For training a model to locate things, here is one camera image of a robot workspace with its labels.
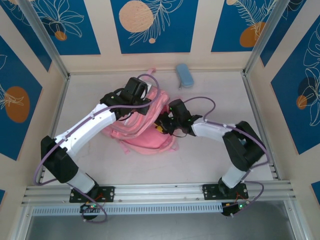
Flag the pink student backpack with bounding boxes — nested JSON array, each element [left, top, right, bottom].
[[101, 68, 180, 157]]

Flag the light blue pencil case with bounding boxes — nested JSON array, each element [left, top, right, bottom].
[[174, 63, 195, 89]]

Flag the blue panel large peach circle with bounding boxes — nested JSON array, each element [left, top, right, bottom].
[[110, 0, 200, 54]]

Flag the blue panel white flower outline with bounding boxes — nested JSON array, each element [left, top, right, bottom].
[[32, 0, 101, 56]]

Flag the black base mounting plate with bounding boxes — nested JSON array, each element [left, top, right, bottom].
[[202, 183, 250, 201], [69, 186, 116, 203]]

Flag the blue panel orange circle fern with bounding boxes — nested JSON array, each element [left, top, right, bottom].
[[211, 0, 276, 53]]

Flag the controller board green light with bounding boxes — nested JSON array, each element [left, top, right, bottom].
[[79, 202, 103, 213], [221, 201, 251, 217]]

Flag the blue panel dark circle flower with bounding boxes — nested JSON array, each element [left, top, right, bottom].
[[271, 23, 320, 155]]

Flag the blue panel orange oval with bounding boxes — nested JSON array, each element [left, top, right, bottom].
[[0, 36, 43, 161]]

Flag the long aluminium base rail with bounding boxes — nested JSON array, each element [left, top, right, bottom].
[[21, 180, 297, 206]]

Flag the aluminium side rail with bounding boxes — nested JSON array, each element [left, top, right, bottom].
[[241, 71, 281, 181], [37, 73, 72, 187]]

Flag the slotted grey cable duct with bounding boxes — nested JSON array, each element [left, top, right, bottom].
[[31, 202, 223, 216]]

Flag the aluminium frame post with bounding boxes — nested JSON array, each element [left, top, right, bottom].
[[17, 0, 71, 80], [242, 0, 287, 77]]

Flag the blue floral wall panel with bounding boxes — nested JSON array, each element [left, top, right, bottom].
[[0, 0, 53, 73], [259, 0, 308, 68]]

